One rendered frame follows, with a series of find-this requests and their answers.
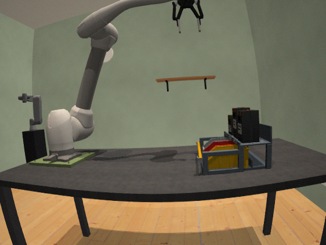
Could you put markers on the red open bin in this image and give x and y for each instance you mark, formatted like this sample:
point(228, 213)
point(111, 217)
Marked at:
point(221, 143)

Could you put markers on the yellow bin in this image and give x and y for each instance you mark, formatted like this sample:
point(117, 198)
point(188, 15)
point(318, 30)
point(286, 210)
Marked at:
point(228, 161)

